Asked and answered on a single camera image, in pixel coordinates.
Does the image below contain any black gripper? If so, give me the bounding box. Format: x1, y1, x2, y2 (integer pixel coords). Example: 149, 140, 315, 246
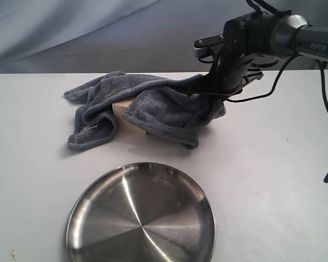
204, 10, 291, 96

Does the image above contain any light wooden cube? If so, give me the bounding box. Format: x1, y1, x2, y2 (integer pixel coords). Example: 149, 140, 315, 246
112, 96, 147, 135

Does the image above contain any round stainless steel plate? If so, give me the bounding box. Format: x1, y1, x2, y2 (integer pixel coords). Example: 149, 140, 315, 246
65, 162, 216, 261

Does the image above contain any grey fluffy towel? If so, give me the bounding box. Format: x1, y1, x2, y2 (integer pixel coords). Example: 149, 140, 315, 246
64, 72, 226, 151

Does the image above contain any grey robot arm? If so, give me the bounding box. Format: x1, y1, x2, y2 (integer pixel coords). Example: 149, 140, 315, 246
207, 11, 328, 97

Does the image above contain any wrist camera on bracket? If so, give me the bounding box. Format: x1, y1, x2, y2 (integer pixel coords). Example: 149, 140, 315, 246
194, 34, 225, 64

